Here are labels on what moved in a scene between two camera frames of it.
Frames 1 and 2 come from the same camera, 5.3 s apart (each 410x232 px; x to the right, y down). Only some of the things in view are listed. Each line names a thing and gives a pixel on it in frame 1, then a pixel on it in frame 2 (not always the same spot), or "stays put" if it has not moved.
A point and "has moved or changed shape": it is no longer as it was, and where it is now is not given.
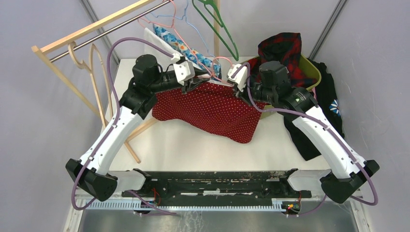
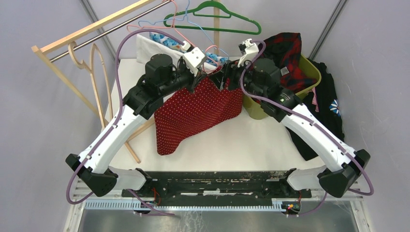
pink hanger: (212, 74) has moved or changed shape
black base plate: (216, 184) stays put
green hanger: (211, 2) -> (210, 9)
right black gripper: (243, 94) -> (230, 70)
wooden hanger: (71, 46) stays put
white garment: (151, 36) has moved or changed shape
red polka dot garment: (212, 107) has moved or changed shape
